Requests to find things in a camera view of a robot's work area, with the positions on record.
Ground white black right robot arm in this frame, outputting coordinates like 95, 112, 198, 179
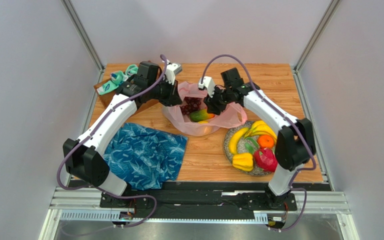
198, 67, 316, 209

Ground speckled grey ceramic plate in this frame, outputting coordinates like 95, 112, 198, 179
223, 121, 277, 176

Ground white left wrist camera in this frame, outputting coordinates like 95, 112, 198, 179
164, 62, 183, 85

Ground orange fake tangerine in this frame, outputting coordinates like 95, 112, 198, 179
257, 134, 275, 149

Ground green orange fake mango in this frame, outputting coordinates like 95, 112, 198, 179
189, 109, 215, 123

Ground teal white rolled sock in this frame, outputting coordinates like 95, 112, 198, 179
96, 71, 129, 96

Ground pink fake dragon fruit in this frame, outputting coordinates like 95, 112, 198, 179
244, 137, 278, 173

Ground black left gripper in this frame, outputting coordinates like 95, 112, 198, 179
147, 77, 182, 107

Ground dark red fake grapes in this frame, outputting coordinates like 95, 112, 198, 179
180, 97, 202, 116

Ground single yellow fake banana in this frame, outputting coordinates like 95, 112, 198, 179
228, 127, 249, 155

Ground yellow fake banana bunch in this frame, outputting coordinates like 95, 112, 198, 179
244, 120, 277, 141

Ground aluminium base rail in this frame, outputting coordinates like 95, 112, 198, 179
39, 182, 359, 240

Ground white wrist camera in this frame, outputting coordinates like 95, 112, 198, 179
164, 62, 183, 85
198, 76, 216, 98

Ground yellow fake bell pepper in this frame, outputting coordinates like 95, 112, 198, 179
232, 152, 254, 172

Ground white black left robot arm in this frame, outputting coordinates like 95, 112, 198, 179
61, 60, 183, 196

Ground blue leaf-pattern cloth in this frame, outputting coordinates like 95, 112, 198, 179
103, 123, 188, 191

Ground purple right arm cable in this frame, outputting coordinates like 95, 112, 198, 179
200, 54, 318, 233

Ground pink translucent plastic bag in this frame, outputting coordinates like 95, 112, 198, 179
162, 82, 248, 137

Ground yellow fake lemon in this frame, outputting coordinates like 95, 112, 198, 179
197, 120, 209, 124

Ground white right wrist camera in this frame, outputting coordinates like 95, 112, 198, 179
198, 76, 216, 98

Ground wooden compartment tray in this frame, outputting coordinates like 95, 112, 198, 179
93, 60, 166, 114

